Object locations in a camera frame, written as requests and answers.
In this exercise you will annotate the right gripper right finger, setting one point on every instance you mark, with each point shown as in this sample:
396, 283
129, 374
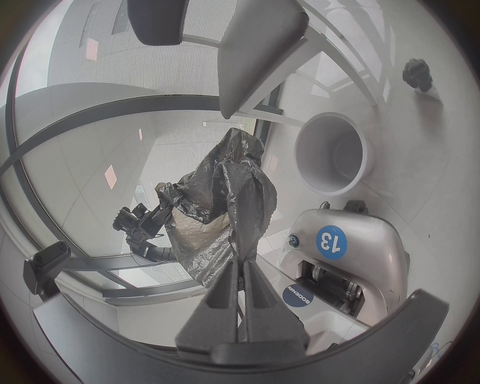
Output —
266, 311

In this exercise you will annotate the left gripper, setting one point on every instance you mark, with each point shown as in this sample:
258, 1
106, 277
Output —
152, 225

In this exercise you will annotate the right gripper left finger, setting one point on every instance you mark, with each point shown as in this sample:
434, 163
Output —
217, 311

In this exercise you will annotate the black plastic bag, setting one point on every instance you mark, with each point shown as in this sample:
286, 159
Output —
225, 180

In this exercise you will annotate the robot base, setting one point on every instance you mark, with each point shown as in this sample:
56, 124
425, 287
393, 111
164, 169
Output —
375, 240

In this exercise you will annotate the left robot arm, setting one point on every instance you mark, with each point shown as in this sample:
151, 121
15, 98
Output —
157, 255

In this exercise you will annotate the white trash bin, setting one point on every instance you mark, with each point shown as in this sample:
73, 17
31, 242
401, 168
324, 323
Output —
326, 150

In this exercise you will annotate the crumpled black plastic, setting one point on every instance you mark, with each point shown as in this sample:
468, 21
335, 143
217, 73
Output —
416, 73

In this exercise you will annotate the small white paper scrap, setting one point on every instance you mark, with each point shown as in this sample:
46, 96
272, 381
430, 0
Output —
431, 93

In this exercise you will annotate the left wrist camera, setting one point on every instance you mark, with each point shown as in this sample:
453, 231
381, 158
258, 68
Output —
140, 210

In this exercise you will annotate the grey seat white frame chair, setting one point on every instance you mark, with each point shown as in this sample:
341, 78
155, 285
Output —
258, 48

